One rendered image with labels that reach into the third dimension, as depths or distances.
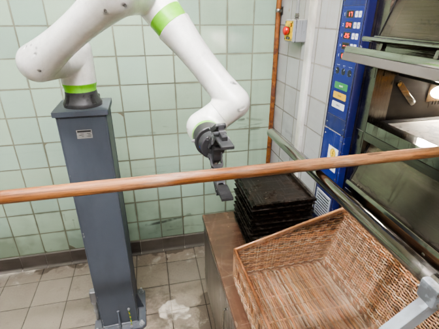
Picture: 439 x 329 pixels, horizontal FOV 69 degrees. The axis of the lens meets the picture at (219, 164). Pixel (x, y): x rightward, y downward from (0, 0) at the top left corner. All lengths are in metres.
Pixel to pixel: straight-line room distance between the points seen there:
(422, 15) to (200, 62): 0.64
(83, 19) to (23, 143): 1.20
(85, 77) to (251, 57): 1.00
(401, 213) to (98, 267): 1.32
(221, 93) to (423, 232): 0.73
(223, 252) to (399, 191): 0.74
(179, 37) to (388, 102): 0.77
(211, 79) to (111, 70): 0.96
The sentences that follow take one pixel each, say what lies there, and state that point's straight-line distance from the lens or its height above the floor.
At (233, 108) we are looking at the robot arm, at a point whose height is 1.27.
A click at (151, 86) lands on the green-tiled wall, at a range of 1.92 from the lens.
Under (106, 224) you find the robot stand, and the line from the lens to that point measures 1.57.
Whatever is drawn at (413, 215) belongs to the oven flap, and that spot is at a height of 0.98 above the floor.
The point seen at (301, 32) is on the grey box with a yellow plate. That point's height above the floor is 1.45.
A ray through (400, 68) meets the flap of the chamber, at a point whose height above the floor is 1.41.
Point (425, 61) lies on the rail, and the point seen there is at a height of 1.44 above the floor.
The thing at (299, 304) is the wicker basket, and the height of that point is 0.59.
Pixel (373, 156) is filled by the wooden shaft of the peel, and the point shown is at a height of 1.20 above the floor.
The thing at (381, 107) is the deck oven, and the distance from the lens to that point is 1.31.
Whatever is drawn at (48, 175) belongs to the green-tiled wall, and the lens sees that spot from 2.17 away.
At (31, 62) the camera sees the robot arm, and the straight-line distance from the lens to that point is 1.23.
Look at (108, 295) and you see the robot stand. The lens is 1.85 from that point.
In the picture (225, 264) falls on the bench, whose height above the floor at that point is 0.58.
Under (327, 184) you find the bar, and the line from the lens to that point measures 0.80.
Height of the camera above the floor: 1.54
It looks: 25 degrees down
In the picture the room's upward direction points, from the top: straight up
